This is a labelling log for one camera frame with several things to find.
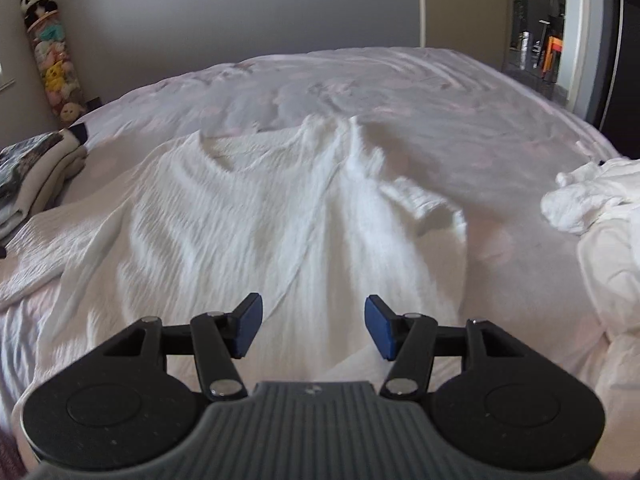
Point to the cream room door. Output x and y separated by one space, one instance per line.
465 10

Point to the bed with pink-dotted sheet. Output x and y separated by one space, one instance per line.
400 105

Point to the orange stool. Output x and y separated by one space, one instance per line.
552 52

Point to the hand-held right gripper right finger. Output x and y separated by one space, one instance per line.
379 327

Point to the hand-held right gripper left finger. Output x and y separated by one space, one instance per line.
247 327

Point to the panda plush toy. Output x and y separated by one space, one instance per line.
37 0

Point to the white crinkle shirt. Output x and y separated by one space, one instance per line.
225 220

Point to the black sliding wardrobe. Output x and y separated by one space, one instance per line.
620 60

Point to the dark floral garment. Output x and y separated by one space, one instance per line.
25 160

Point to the white crinkle garment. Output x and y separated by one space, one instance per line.
600 210

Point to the clear tube of plush toys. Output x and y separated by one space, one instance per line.
55 70

